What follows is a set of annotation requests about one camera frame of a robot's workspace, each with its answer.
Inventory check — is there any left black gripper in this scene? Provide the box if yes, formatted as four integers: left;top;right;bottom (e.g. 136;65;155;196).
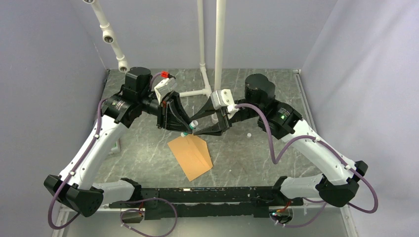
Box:
139;90;195;134

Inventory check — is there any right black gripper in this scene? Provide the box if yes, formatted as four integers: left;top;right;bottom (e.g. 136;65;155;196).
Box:
190;96;263;136

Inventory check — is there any green white glue stick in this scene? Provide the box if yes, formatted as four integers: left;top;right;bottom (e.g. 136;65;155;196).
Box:
181;120;199;137

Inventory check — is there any brown paper envelope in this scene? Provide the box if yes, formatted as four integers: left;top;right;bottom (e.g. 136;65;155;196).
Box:
168;135;213;182

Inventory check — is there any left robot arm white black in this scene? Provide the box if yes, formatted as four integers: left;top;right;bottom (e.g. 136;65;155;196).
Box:
44;67;192;217

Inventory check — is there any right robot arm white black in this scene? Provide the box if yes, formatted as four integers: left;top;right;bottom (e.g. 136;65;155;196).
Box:
192;74;368;207

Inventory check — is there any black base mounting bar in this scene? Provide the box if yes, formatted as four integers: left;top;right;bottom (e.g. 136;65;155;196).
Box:
109;185;303;220

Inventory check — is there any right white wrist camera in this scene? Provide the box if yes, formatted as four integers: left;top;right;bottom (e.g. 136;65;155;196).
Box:
210;89;239;119

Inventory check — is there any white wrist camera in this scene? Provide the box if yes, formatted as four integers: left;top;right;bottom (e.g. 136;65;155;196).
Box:
154;71;177;104
210;89;239;119

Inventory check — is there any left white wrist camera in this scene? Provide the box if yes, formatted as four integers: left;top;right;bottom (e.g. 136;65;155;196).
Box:
154;71;177;104

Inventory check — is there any white PVC pipe frame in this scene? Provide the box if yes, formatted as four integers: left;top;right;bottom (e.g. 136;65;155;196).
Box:
82;0;227;125

